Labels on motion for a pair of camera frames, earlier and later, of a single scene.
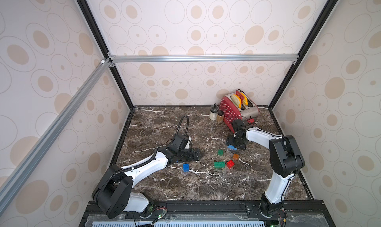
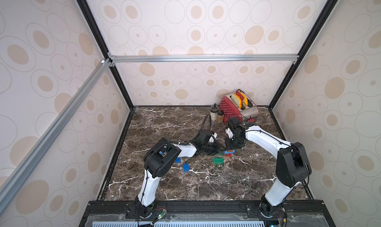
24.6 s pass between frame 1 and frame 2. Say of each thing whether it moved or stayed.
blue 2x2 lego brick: stayed
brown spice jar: stayed
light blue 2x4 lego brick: moved
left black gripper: moved
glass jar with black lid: stayed
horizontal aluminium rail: stayed
